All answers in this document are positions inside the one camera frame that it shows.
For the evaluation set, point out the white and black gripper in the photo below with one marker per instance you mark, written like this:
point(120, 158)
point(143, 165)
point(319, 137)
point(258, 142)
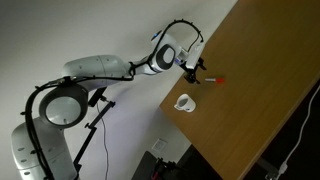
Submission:
point(192, 59)

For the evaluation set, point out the red capped white pen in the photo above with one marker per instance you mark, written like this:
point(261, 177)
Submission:
point(216, 80)

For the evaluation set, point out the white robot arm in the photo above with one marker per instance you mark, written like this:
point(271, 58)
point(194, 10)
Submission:
point(39, 146)

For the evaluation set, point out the white ceramic mug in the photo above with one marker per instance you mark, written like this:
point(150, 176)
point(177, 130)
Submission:
point(185, 103)

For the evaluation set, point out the white wall socket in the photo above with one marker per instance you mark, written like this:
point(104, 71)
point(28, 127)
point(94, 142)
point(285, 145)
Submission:
point(159, 145)

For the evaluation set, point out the black camera stand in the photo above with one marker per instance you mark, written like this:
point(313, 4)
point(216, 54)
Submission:
point(95, 130)

